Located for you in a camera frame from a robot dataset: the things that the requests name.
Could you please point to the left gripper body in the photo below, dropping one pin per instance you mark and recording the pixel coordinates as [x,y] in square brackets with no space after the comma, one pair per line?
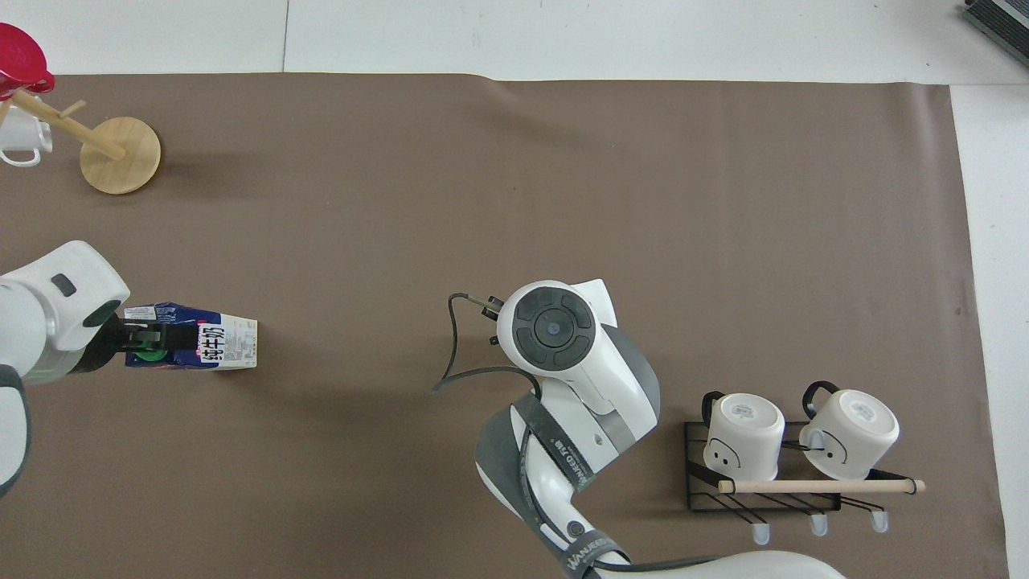
[106,347]

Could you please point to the blue white milk carton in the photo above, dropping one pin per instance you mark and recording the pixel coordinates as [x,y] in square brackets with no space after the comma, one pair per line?
[229,344]

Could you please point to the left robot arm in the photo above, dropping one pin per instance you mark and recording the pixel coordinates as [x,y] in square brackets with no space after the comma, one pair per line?
[48,297]

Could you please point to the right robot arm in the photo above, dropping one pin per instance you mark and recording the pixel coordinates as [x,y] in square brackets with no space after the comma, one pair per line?
[595,378]

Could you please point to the wooden cup tree stand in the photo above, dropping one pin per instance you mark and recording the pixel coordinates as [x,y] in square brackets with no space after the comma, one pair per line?
[120,157]

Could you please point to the plain white cup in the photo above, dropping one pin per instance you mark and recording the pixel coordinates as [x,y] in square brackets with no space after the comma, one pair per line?
[20,133]

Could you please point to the red cup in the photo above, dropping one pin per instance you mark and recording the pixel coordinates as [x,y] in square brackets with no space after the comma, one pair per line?
[20,52]

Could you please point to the dark grey ribbed object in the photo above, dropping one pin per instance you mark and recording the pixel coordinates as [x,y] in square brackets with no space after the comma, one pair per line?
[1005,24]

